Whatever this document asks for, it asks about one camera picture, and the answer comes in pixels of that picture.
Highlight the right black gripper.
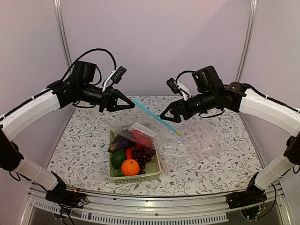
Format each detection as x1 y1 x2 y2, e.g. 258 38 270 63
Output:
160 89 217 122

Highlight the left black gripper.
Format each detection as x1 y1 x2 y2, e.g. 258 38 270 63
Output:
79 82 135 113

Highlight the clear zip bag blue zipper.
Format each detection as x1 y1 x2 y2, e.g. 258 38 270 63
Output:
109 99 181 149

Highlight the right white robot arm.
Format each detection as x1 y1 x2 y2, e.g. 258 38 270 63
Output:
160 82 300 204

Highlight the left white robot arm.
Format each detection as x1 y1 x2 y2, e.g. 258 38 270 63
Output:
0 81 135 203

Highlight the clear bag at back corner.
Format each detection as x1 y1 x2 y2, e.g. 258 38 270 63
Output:
74 108 101 119

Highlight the crumpled clear plastic bag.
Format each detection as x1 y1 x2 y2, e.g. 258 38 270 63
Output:
157 120 223 174

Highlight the red apple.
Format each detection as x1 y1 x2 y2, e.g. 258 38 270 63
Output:
136 136 153 148

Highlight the purple eggplant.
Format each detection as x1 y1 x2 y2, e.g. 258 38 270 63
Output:
108 135 135 153

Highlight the orange carrot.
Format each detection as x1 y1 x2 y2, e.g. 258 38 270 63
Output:
125 148 133 159

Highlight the dark red grape bunch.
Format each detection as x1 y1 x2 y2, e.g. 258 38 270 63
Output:
132 144 156 175

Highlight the green pepper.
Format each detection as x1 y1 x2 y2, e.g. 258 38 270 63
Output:
111 149 127 170

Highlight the green plastic basket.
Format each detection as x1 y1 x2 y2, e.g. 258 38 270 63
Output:
109 131 160 184

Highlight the orange fruit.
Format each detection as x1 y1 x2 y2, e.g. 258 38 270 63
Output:
120 159 140 176

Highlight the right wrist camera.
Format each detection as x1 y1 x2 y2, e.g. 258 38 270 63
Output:
166 78 191 101

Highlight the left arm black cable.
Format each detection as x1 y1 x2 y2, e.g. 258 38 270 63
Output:
62 48 117 82

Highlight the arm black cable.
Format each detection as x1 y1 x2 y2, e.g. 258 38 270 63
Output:
62 48 117 82
248 84 300 112

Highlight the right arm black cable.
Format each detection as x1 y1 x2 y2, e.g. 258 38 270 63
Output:
248 84 300 112

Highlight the front aluminium rail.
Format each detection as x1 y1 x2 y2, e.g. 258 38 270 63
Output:
25 188 284 225

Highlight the right aluminium frame post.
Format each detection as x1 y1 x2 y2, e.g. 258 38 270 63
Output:
234 0 258 82

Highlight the aluminium frame post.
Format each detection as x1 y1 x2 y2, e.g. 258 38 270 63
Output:
234 0 258 82
53 0 73 68

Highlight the left aluminium frame post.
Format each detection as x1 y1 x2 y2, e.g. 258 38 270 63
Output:
53 0 73 68

